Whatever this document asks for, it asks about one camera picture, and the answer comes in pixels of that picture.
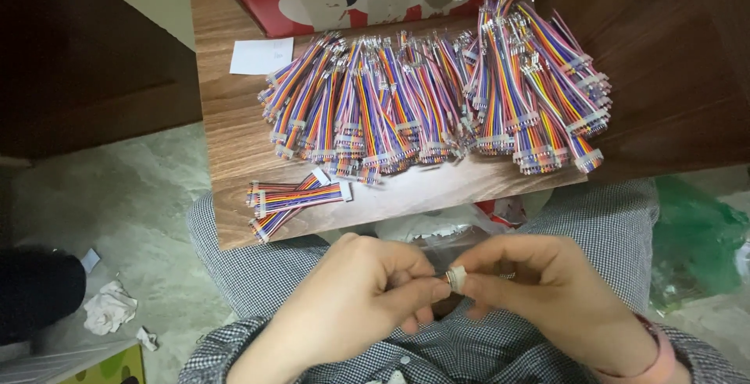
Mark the person's right hand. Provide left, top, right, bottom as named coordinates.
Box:
left=450, top=234, right=651, bottom=377

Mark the single multicolour wire harness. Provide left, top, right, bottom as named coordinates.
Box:
left=254, top=180, right=354, bottom=219
left=246, top=168, right=332, bottom=207
left=248, top=205, right=307, bottom=243

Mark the dark brown wooden cabinet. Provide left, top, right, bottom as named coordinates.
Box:
left=524, top=0, right=750, bottom=182
left=0, top=0, right=204, bottom=161

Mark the clear plastic bag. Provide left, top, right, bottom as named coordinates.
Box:
left=352, top=196, right=554, bottom=273

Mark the green plastic bag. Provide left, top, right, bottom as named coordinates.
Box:
left=647, top=174, right=750, bottom=314

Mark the person's checked clothing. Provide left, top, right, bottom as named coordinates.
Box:
left=177, top=178, right=750, bottom=384

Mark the crumpled white tissue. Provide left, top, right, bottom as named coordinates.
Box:
left=83, top=280, right=139, bottom=337

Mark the green and yellow box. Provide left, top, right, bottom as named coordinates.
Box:
left=55, top=343, right=147, bottom=384

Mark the person's left hand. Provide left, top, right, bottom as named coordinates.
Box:
left=266, top=232, right=453, bottom=367

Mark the white wire connector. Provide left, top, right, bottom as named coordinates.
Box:
left=446, top=265, right=468, bottom=294

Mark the white paper note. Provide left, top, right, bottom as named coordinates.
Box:
left=229, top=36, right=295, bottom=76

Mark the pink wristband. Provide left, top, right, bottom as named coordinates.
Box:
left=592, top=314, right=677, bottom=384

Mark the pile of multicolour wire harnesses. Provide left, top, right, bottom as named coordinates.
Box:
left=258, top=0, right=613, bottom=187

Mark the black rounded object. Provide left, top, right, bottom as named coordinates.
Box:
left=0, top=246, right=88, bottom=346

